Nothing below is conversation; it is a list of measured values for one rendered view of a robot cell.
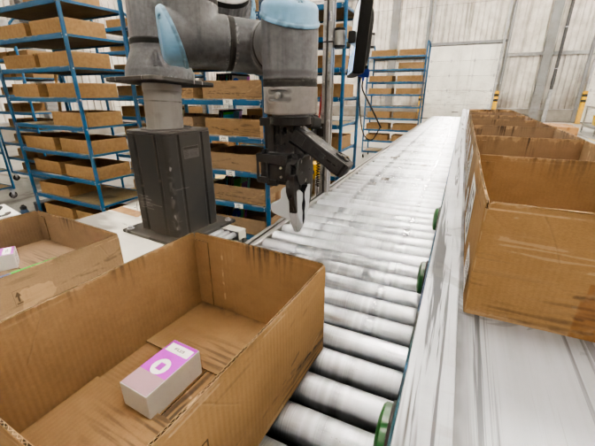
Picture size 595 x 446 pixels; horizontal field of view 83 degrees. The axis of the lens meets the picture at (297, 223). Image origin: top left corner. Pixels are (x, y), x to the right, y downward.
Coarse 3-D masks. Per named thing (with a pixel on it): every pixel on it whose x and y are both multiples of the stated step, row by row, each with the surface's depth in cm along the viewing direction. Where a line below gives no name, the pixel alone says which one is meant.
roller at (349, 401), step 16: (304, 384) 54; (320, 384) 53; (336, 384) 53; (304, 400) 53; (320, 400) 52; (336, 400) 51; (352, 400) 51; (368, 400) 51; (384, 400) 51; (336, 416) 51; (352, 416) 50; (368, 416) 49
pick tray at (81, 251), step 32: (0, 224) 94; (32, 224) 100; (64, 224) 96; (32, 256) 93; (64, 256) 74; (96, 256) 80; (0, 288) 64; (32, 288) 69; (64, 288) 75; (0, 320) 65
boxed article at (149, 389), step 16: (160, 352) 53; (176, 352) 53; (192, 352) 53; (144, 368) 50; (160, 368) 50; (176, 368) 50; (192, 368) 52; (128, 384) 47; (144, 384) 47; (160, 384) 47; (176, 384) 50; (128, 400) 48; (144, 400) 45; (160, 400) 47
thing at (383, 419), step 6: (384, 408) 38; (390, 408) 38; (384, 414) 38; (378, 420) 38; (384, 420) 37; (378, 426) 37; (384, 426) 37; (378, 432) 37; (384, 432) 36; (378, 438) 36; (384, 438) 36; (378, 444) 36
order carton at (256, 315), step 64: (192, 256) 68; (256, 256) 61; (64, 320) 48; (128, 320) 57; (192, 320) 67; (256, 320) 67; (320, 320) 57; (0, 384) 42; (64, 384) 49; (192, 384) 53; (256, 384) 40
